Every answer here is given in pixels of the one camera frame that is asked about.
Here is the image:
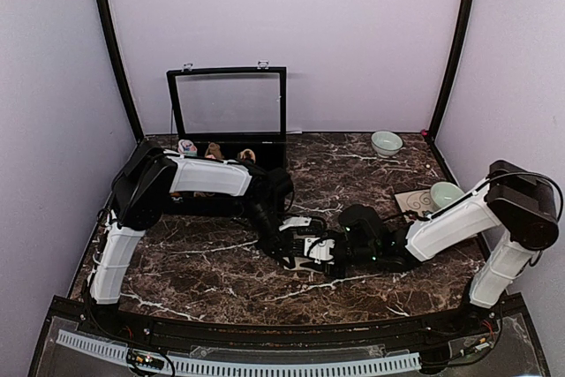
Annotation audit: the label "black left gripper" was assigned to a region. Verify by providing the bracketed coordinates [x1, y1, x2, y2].
[240, 200, 295, 269]

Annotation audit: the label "white brown striped sock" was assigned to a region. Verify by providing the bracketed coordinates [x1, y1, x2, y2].
[294, 258, 325, 274]

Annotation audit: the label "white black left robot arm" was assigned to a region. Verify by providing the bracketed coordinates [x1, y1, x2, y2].
[87, 142, 312, 338]

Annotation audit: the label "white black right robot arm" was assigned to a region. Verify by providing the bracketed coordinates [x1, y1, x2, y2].
[327, 160, 564, 336]

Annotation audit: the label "floral patterned coaster tile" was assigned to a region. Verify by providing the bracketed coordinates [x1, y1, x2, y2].
[394, 188, 434, 215]

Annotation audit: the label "white cup on coaster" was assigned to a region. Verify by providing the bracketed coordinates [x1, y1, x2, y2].
[430, 181, 464, 211]

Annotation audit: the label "pale green ceramic bowl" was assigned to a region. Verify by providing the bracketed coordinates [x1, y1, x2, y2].
[371, 131, 403, 158]

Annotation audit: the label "white pink rolled sock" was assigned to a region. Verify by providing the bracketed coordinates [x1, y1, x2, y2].
[177, 139, 198, 156]

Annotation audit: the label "black glass-lid sock box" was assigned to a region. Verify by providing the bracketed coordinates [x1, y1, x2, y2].
[165, 66, 289, 217]

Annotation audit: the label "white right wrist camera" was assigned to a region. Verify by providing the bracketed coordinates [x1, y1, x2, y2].
[304, 238, 335, 263]

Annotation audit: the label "black table edge rail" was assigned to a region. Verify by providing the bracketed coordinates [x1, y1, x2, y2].
[41, 294, 526, 355]

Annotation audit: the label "white slotted cable duct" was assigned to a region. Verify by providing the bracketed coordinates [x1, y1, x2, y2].
[55, 329, 422, 376]

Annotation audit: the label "black right frame post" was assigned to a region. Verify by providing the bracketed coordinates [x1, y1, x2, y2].
[427, 0, 473, 143]

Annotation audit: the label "black frame post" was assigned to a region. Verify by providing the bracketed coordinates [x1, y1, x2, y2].
[95, 0, 144, 142]
[427, 0, 473, 143]

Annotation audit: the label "black left frame post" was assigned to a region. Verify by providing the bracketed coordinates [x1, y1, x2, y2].
[95, 0, 144, 142]

